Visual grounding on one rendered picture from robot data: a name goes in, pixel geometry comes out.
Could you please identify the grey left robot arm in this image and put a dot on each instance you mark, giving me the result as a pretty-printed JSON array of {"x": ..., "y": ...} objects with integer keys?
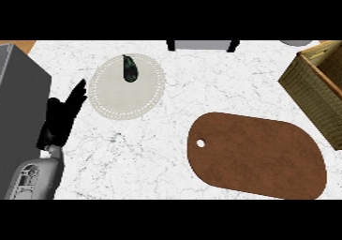
[{"x": 35, "y": 178}]

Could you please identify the grey appliance with black legs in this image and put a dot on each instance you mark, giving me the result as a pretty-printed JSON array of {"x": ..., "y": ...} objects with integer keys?
[{"x": 203, "y": 45}]

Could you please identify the brown wicker basket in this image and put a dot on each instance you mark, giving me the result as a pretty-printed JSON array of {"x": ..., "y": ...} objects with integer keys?
[{"x": 321, "y": 93}]

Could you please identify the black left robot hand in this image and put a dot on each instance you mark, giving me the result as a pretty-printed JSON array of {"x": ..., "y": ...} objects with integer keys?
[{"x": 63, "y": 118}]

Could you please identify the brown wooden cutting board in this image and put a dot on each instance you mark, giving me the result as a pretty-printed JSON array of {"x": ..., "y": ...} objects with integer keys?
[{"x": 256, "y": 156}]

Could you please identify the dark green vegetable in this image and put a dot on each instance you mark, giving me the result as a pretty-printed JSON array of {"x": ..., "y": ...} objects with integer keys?
[{"x": 131, "y": 70}]

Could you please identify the round pale placemat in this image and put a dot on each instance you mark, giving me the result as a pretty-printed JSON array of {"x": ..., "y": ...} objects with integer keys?
[{"x": 125, "y": 97}]

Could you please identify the grey round object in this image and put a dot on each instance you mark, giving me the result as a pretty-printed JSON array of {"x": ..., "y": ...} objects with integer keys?
[{"x": 297, "y": 42}]

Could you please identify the large dark grey appliance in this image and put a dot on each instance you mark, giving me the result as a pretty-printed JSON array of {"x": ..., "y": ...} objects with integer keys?
[{"x": 17, "y": 118}]

